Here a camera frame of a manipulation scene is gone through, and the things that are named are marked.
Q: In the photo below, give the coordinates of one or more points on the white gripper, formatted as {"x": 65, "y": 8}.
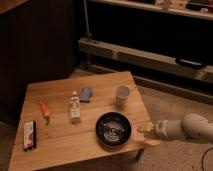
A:
{"x": 164, "y": 129}

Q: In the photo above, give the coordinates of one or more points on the black ceramic bowl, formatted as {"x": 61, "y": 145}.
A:
{"x": 113, "y": 129}

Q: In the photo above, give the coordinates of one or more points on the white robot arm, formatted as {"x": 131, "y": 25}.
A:
{"x": 192, "y": 127}

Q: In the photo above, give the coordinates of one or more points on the wooden table leg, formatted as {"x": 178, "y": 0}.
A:
{"x": 139, "y": 155}

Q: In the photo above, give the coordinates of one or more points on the white paper cup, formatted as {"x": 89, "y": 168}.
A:
{"x": 122, "y": 93}

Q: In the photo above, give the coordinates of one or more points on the long wooden shelf beam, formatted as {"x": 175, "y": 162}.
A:
{"x": 144, "y": 59}

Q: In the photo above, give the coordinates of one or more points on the small white bottle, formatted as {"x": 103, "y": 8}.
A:
{"x": 75, "y": 116}

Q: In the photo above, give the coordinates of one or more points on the orange carrot toy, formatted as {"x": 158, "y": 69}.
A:
{"x": 44, "y": 109}

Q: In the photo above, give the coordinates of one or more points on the metal pole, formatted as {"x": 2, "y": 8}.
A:
{"x": 88, "y": 33}

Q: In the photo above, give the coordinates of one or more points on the black white red box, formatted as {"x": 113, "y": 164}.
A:
{"x": 29, "y": 135}

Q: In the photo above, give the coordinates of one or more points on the black handle on shelf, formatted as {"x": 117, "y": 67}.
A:
{"x": 189, "y": 64}

